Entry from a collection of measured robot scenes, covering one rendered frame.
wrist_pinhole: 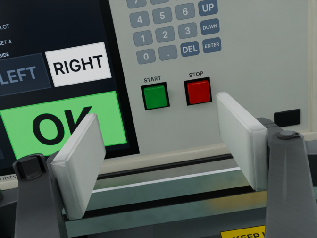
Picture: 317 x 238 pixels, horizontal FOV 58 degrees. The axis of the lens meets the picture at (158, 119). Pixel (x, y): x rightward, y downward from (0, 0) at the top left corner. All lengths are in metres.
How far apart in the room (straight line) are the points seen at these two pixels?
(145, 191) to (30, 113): 0.12
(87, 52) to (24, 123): 0.09
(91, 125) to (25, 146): 0.13
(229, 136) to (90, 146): 0.08
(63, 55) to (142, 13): 0.07
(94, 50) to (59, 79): 0.04
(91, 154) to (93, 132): 0.02
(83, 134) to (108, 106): 0.11
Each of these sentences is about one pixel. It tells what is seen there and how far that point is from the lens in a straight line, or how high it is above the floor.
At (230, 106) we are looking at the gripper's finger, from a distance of 0.16.
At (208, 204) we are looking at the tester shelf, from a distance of 0.27.
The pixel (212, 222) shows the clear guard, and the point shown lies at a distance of 0.28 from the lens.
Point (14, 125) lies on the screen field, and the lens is 0.29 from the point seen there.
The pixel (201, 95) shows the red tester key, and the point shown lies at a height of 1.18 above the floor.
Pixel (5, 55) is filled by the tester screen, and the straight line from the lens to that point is 0.28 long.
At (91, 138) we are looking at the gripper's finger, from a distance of 0.17.
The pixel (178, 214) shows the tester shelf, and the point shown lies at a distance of 0.27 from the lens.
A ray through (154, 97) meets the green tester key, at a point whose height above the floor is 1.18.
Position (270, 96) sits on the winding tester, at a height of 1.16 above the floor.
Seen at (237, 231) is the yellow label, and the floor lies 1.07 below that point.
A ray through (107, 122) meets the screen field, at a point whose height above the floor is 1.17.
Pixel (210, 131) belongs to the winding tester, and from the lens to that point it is 0.27.
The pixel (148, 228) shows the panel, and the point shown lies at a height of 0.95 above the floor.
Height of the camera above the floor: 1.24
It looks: 18 degrees down
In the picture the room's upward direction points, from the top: 10 degrees counter-clockwise
